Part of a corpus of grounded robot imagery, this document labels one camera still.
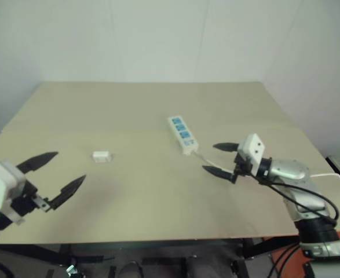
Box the black table frame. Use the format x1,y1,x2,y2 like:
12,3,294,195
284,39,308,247
0,235,301,278

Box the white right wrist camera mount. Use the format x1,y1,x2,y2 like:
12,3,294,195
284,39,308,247
237,133,266,177

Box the white plug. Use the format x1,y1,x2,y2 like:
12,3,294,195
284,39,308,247
92,150,115,163

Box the white power strip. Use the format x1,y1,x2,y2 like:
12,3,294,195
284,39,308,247
166,115,200,156

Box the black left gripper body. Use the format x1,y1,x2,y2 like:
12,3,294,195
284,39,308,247
10,178,51,217

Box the dark rounded shape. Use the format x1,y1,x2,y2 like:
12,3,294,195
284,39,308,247
119,260,143,278

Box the white power cable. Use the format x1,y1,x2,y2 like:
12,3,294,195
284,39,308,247
193,149,340,180

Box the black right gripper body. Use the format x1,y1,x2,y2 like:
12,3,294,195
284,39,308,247
231,152,254,184

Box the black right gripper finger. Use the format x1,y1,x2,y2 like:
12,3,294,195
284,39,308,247
213,142,242,153
202,165,236,184

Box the black floor cables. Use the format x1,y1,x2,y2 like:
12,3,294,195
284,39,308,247
267,242,301,278

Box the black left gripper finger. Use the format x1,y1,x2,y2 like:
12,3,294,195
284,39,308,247
15,151,59,175
47,174,87,213

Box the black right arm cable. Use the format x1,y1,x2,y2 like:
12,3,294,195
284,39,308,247
256,178,340,230

